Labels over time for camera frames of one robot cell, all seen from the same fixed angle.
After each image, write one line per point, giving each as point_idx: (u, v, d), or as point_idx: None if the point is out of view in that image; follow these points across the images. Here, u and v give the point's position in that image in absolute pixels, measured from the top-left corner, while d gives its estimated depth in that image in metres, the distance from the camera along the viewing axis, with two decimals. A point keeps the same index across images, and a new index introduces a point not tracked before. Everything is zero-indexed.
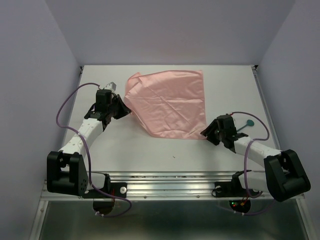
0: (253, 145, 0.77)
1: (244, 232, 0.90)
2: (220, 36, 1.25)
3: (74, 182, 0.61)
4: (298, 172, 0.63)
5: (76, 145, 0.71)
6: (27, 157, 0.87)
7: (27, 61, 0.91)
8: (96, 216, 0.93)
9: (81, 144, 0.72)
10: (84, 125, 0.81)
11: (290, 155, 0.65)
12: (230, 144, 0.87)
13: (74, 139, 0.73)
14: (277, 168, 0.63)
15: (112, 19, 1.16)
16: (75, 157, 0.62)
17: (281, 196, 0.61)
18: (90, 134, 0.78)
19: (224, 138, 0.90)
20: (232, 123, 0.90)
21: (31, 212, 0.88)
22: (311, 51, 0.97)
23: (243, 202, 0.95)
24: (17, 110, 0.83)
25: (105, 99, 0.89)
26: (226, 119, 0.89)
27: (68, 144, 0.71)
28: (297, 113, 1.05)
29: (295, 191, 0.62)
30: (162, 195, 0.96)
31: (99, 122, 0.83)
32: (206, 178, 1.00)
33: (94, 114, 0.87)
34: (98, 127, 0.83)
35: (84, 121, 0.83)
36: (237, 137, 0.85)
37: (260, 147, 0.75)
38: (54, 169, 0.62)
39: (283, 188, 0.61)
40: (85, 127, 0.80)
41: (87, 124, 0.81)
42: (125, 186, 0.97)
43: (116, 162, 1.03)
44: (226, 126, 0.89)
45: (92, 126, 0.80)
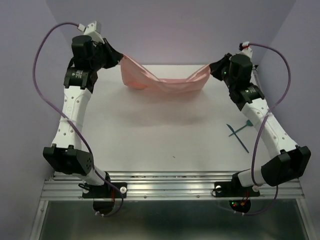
0: (268, 125, 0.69)
1: (245, 232, 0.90)
2: (219, 37, 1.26)
3: (79, 169, 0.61)
4: (300, 166, 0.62)
5: (67, 135, 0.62)
6: (28, 156, 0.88)
7: (28, 60, 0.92)
8: (96, 216, 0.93)
9: (73, 131, 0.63)
10: (68, 100, 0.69)
11: (303, 153, 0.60)
12: (239, 99, 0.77)
13: (63, 126, 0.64)
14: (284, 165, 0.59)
15: (112, 20, 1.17)
16: (71, 150, 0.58)
17: (272, 183, 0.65)
18: (78, 112, 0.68)
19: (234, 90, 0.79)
20: (250, 72, 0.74)
21: (31, 211, 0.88)
22: (310, 52, 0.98)
23: (243, 202, 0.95)
24: (18, 109, 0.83)
25: (84, 49, 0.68)
26: (245, 67, 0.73)
27: (59, 134, 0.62)
28: (297, 113, 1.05)
29: (288, 178, 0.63)
30: (162, 195, 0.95)
31: (83, 91, 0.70)
32: (206, 178, 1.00)
33: (76, 75, 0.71)
34: (86, 96, 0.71)
35: (67, 92, 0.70)
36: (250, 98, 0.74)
37: (275, 131, 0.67)
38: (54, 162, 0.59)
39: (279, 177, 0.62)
40: (70, 103, 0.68)
41: (72, 99, 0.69)
42: (125, 187, 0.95)
43: (117, 163, 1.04)
44: (240, 76, 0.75)
45: (78, 100, 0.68)
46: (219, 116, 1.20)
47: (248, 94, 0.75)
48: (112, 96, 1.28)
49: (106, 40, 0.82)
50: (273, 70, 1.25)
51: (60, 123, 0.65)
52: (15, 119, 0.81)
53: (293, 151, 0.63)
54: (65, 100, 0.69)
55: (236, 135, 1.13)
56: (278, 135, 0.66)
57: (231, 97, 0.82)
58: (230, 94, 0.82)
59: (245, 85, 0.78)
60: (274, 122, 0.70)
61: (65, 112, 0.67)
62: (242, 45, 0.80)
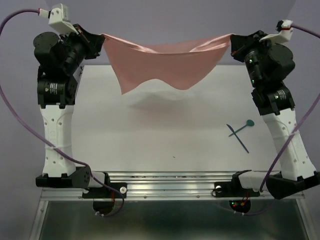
0: (291, 145, 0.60)
1: (244, 233, 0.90)
2: None
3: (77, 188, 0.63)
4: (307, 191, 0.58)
5: (57, 162, 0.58)
6: (28, 155, 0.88)
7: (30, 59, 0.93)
8: (96, 215, 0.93)
9: (63, 158, 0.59)
10: (49, 123, 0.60)
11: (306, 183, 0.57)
12: (265, 103, 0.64)
13: (50, 153, 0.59)
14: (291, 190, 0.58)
15: None
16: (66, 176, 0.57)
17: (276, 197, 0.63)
18: (64, 135, 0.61)
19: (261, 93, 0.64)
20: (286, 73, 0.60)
21: (31, 211, 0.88)
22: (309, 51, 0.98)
23: (243, 202, 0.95)
24: (18, 108, 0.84)
25: (52, 56, 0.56)
26: (284, 69, 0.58)
27: (48, 162, 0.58)
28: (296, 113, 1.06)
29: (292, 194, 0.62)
30: (162, 195, 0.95)
31: (62, 109, 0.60)
32: (206, 178, 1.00)
33: (49, 90, 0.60)
34: (67, 112, 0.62)
35: (45, 112, 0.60)
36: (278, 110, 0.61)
37: (297, 154, 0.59)
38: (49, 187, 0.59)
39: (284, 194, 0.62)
40: (52, 126, 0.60)
41: (52, 119, 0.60)
42: (125, 187, 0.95)
43: (117, 163, 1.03)
44: (272, 76, 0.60)
45: (61, 124, 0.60)
46: (219, 116, 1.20)
47: (276, 101, 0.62)
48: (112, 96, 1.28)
49: (81, 31, 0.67)
50: None
51: (45, 150, 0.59)
52: (16, 118, 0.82)
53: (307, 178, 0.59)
54: (45, 125, 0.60)
55: (236, 135, 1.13)
56: (299, 159, 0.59)
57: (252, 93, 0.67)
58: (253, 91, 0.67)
59: (275, 85, 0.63)
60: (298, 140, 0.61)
61: (49, 138, 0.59)
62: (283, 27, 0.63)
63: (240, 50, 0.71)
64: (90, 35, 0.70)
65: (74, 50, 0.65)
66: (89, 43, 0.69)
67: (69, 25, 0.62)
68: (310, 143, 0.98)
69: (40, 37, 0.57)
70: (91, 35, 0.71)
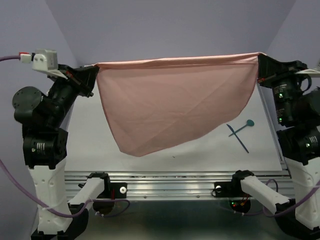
0: (313, 198, 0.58)
1: (245, 233, 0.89)
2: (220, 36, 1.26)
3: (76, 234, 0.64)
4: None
5: (51, 221, 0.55)
6: None
7: None
8: (96, 216, 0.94)
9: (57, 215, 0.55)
10: (39, 183, 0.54)
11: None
12: (294, 149, 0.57)
13: (44, 212, 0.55)
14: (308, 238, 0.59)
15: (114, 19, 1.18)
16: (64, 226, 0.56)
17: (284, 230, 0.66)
18: (57, 193, 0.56)
19: (290, 138, 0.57)
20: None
21: (31, 211, 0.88)
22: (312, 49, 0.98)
23: (243, 202, 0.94)
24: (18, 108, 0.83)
25: (35, 118, 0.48)
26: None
27: (42, 221, 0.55)
28: None
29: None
30: (162, 195, 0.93)
31: (52, 170, 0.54)
32: (205, 178, 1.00)
33: (36, 151, 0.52)
34: (58, 170, 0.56)
35: (34, 174, 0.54)
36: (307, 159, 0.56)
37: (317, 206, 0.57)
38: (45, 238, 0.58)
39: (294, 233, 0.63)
40: (43, 187, 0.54)
41: (42, 181, 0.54)
42: (125, 187, 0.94)
43: (117, 163, 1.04)
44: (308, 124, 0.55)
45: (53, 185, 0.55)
46: None
47: (307, 149, 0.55)
48: None
49: (70, 74, 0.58)
50: None
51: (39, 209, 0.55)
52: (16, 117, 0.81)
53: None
54: (34, 184, 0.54)
55: (236, 135, 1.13)
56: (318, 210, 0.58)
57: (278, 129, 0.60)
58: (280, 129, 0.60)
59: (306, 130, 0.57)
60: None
61: (41, 198, 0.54)
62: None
63: (269, 78, 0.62)
64: (80, 73, 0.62)
65: (61, 98, 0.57)
66: (80, 86, 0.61)
67: (57, 72, 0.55)
68: None
69: (20, 93, 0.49)
70: (83, 73, 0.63)
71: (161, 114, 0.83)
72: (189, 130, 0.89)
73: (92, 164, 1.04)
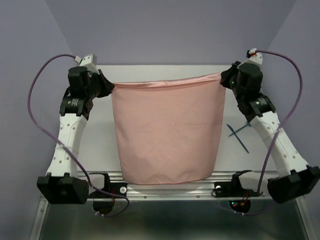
0: (278, 142, 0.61)
1: (244, 233, 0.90)
2: (220, 36, 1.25)
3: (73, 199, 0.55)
4: (309, 187, 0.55)
5: (62, 163, 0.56)
6: (28, 158, 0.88)
7: (29, 60, 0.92)
8: (96, 216, 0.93)
9: (69, 157, 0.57)
10: (64, 128, 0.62)
11: (312, 176, 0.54)
12: (249, 111, 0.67)
13: (59, 153, 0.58)
14: (292, 187, 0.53)
15: (112, 19, 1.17)
16: (67, 178, 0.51)
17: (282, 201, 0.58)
18: (75, 137, 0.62)
19: (244, 101, 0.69)
20: (260, 83, 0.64)
21: (31, 212, 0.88)
22: (312, 50, 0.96)
23: (243, 202, 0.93)
24: (16, 110, 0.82)
25: (81, 79, 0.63)
26: (250, 78, 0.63)
27: (54, 164, 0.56)
28: (297, 113, 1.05)
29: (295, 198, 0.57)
30: (162, 195, 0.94)
31: (80, 117, 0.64)
32: (206, 178, 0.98)
33: (69, 103, 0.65)
34: (81, 123, 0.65)
35: (62, 120, 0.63)
36: (259, 111, 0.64)
37: (286, 148, 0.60)
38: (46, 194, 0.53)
39: (286, 198, 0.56)
40: (67, 130, 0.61)
41: (67, 126, 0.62)
42: (125, 187, 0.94)
43: (116, 163, 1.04)
44: (249, 85, 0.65)
45: (75, 129, 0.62)
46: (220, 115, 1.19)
47: (258, 106, 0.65)
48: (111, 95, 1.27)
49: (99, 71, 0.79)
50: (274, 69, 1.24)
51: (55, 151, 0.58)
52: (14, 119, 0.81)
53: (302, 171, 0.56)
54: (60, 126, 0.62)
55: (236, 135, 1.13)
56: (289, 153, 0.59)
57: (240, 107, 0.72)
58: (239, 104, 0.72)
59: (254, 96, 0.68)
60: (284, 138, 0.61)
61: (60, 139, 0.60)
62: (249, 53, 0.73)
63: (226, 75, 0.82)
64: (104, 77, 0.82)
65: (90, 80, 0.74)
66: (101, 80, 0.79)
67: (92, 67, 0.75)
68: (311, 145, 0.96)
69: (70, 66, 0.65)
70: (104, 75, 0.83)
71: (165, 128, 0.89)
72: (189, 149, 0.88)
73: (91, 164, 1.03)
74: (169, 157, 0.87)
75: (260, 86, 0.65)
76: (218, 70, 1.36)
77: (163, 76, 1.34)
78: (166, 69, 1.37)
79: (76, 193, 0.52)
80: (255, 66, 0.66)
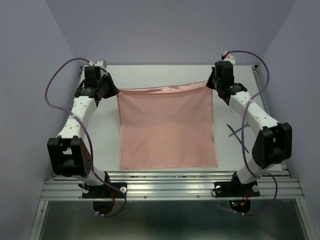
0: (251, 110, 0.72)
1: (245, 233, 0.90)
2: (219, 36, 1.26)
3: (79, 165, 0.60)
4: (286, 144, 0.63)
5: (73, 128, 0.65)
6: (28, 157, 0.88)
7: (29, 60, 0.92)
8: (96, 216, 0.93)
9: (79, 126, 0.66)
10: (77, 105, 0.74)
11: (285, 130, 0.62)
12: (225, 95, 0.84)
13: (70, 121, 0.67)
14: (266, 140, 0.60)
15: (112, 19, 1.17)
16: (75, 140, 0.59)
17: (264, 163, 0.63)
18: (85, 113, 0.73)
19: (221, 88, 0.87)
20: (231, 72, 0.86)
21: (31, 212, 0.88)
22: (310, 49, 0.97)
23: (243, 202, 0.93)
24: (17, 109, 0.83)
25: (94, 73, 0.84)
26: (223, 68, 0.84)
27: (65, 130, 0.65)
28: (296, 113, 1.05)
29: (278, 159, 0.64)
30: (163, 195, 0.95)
31: (91, 99, 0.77)
32: (206, 178, 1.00)
33: (84, 90, 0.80)
34: (92, 104, 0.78)
35: (76, 100, 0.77)
36: (233, 91, 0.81)
37: (257, 113, 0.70)
38: (54, 155, 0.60)
39: (267, 157, 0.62)
40: (79, 107, 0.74)
41: (80, 103, 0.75)
42: (125, 187, 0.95)
43: (118, 162, 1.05)
44: (223, 75, 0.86)
45: (86, 105, 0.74)
46: (219, 115, 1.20)
47: (232, 89, 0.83)
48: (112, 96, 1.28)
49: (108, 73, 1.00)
50: (274, 69, 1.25)
51: (68, 120, 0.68)
52: (15, 119, 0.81)
53: (277, 130, 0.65)
54: (73, 105, 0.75)
55: (236, 135, 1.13)
56: (260, 116, 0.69)
57: (221, 96, 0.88)
58: (219, 94, 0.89)
59: (230, 84, 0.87)
60: (256, 107, 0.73)
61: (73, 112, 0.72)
62: (222, 55, 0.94)
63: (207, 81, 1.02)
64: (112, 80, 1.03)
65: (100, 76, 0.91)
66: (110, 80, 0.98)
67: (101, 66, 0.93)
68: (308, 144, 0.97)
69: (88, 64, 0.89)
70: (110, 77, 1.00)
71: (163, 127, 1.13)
72: (181, 143, 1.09)
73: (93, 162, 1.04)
74: (164, 150, 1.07)
75: (232, 76, 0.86)
76: None
77: (163, 77, 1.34)
78: (166, 69, 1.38)
79: (81, 156, 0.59)
80: (227, 61, 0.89)
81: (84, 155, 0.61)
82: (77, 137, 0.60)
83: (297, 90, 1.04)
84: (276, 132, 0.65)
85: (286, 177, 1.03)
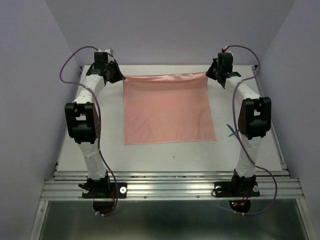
0: (240, 88, 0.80)
1: (245, 233, 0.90)
2: (219, 36, 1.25)
3: (91, 127, 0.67)
4: (266, 115, 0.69)
5: (86, 97, 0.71)
6: (28, 156, 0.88)
7: (29, 60, 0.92)
8: (96, 215, 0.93)
9: (91, 95, 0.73)
10: (88, 81, 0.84)
11: (264, 103, 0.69)
12: (222, 80, 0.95)
13: (83, 92, 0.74)
14: (247, 108, 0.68)
15: (112, 19, 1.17)
16: (88, 104, 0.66)
17: (247, 131, 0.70)
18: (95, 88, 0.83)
19: (219, 74, 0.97)
20: (231, 61, 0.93)
21: (31, 212, 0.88)
22: (310, 50, 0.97)
23: (243, 202, 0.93)
24: (17, 110, 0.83)
25: (103, 58, 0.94)
26: (223, 58, 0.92)
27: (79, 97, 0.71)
28: (296, 113, 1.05)
29: (259, 130, 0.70)
30: (163, 195, 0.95)
31: (101, 77, 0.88)
32: (206, 178, 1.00)
33: (94, 71, 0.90)
34: (101, 80, 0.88)
35: (87, 77, 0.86)
36: (229, 76, 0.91)
37: (245, 90, 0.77)
38: (69, 118, 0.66)
39: (248, 124, 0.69)
40: (90, 82, 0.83)
41: (91, 79, 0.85)
42: (125, 187, 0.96)
43: (117, 162, 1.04)
44: (222, 63, 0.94)
45: (96, 82, 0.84)
46: (219, 116, 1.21)
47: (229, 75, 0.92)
48: (112, 96, 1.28)
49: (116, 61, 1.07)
50: (274, 69, 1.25)
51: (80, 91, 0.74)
52: (15, 120, 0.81)
53: (259, 104, 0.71)
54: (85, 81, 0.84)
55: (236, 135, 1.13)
56: (246, 92, 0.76)
57: (219, 81, 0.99)
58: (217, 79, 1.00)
59: (228, 71, 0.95)
60: (245, 86, 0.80)
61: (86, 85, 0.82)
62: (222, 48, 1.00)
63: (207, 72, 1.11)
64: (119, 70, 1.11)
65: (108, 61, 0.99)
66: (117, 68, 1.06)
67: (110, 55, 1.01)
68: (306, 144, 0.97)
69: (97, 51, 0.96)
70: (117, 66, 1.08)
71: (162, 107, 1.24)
72: (179, 120, 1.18)
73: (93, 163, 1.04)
74: (165, 127, 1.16)
75: (231, 64, 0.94)
76: None
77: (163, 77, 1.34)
78: (166, 70, 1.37)
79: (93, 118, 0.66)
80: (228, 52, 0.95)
81: (95, 118, 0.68)
82: (89, 102, 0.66)
83: (298, 90, 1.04)
84: (259, 106, 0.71)
85: (286, 177, 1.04)
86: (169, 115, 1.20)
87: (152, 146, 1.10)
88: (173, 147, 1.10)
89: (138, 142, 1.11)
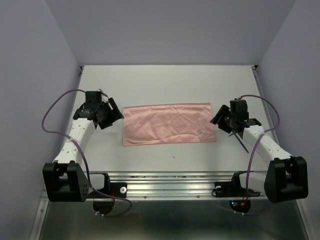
0: (263, 141, 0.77)
1: (245, 233, 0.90)
2: (219, 36, 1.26)
3: (75, 190, 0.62)
4: (300, 180, 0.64)
5: (70, 152, 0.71)
6: (27, 157, 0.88)
7: (28, 61, 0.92)
8: (96, 216, 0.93)
9: (76, 149, 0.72)
10: (75, 128, 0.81)
11: (298, 163, 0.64)
12: (239, 128, 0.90)
13: (67, 145, 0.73)
14: (280, 173, 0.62)
15: (112, 20, 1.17)
16: (72, 167, 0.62)
17: (277, 199, 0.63)
18: (82, 136, 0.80)
19: (235, 122, 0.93)
20: (245, 109, 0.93)
21: (31, 213, 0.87)
22: (310, 50, 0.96)
23: (243, 202, 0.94)
24: (16, 109, 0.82)
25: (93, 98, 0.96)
26: (237, 105, 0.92)
27: (63, 153, 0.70)
28: (296, 114, 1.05)
29: (292, 196, 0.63)
30: (163, 195, 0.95)
31: (89, 122, 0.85)
32: (206, 178, 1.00)
33: (83, 112, 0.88)
34: (91, 123, 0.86)
35: (75, 122, 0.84)
36: (247, 125, 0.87)
37: (270, 145, 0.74)
38: (51, 181, 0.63)
39: (280, 191, 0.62)
40: (77, 129, 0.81)
41: (78, 126, 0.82)
42: (125, 187, 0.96)
43: (117, 163, 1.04)
44: (237, 110, 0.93)
45: (84, 128, 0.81)
46: None
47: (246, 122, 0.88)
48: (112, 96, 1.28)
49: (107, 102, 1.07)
50: (274, 69, 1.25)
51: (65, 144, 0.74)
52: (15, 119, 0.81)
53: (291, 164, 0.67)
54: (72, 128, 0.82)
55: (236, 135, 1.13)
56: (273, 148, 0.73)
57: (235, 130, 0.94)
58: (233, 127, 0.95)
59: (244, 118, 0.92)
60: (269, 140, 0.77)
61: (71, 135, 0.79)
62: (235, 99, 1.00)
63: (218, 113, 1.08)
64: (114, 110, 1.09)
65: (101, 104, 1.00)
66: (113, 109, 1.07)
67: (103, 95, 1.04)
68: (306, 144, 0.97)
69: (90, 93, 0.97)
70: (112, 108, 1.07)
71: (162, 117, 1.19)
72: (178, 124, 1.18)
73: (96, 163, 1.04)
74: (169, 138, 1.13)
75: (246, 111, 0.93)
76: (217, 70, 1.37)
77: (164, 77, 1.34)
78: (166, 69, 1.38)
79: (77, 183, 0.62)
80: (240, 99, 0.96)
81: (80, 181, 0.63)
82: (73, 164, 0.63)
83: (298, 91, 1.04)
84: (290, 167, 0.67)
85: None
86: (173, 128, 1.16)
87: (152, 147, 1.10)
88: (174, 148, 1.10)
89: (139, 143, 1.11)
